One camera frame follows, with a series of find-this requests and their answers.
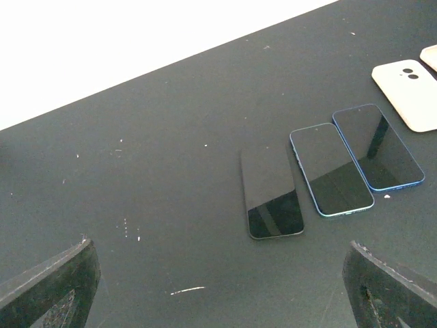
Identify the black phone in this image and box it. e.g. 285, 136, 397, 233
240, 144, 305, 240

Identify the beige cased phone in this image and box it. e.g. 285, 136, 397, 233
371, 59, 436, 133

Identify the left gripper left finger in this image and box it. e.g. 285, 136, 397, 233
1, 238, 100, 327

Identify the pink cased phone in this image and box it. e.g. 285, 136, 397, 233
419, 44, 437, 72

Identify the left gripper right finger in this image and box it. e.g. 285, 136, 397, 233
342, 241, 436, 327

